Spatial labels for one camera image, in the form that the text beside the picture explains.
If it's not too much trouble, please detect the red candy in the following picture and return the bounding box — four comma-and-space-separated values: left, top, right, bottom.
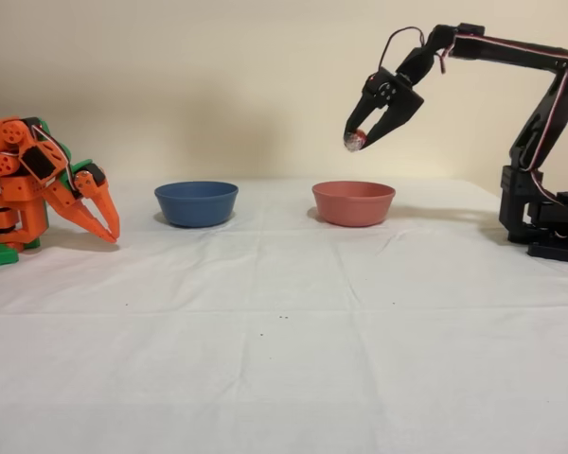
343, 127, 368, 153

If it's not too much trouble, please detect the red bowl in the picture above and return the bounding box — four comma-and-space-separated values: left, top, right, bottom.
311, 180, 397, 228

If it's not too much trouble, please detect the blue bowl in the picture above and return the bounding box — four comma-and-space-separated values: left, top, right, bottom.
153, 181, 240, 229

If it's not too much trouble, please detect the white tablecloth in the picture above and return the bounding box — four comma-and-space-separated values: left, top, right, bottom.
0, 178, 568, 454

